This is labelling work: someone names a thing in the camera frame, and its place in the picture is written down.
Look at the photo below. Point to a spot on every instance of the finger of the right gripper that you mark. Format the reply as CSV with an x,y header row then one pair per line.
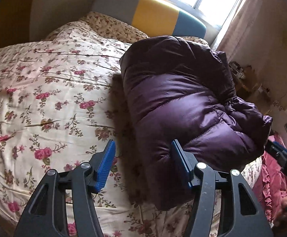
x,y
279,153

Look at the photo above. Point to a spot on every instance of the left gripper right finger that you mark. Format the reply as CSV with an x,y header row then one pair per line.
x,y
227,193

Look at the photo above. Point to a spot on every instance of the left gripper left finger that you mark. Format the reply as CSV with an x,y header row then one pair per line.
x,y
46,211

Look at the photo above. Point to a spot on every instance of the purple quilted down jacket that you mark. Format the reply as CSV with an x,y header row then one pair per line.
x,y
181,90

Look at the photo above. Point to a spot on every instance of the person's right hand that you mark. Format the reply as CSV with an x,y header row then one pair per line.
x,y
281,214

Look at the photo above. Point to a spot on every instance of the pink ruffled cloth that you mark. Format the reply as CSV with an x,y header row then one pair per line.
x,y
271,186

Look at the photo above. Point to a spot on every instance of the wooden bedside shelf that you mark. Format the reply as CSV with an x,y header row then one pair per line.
x,y
249,88

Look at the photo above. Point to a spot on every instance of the floral bed duvet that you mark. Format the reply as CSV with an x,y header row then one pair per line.
x,y
61,100

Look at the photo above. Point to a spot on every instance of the small-flower patterned pillow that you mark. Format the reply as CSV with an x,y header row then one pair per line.
x,y
112,28

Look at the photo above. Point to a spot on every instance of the grey yellow blue headboard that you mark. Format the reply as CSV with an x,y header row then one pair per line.
x,y
153,17

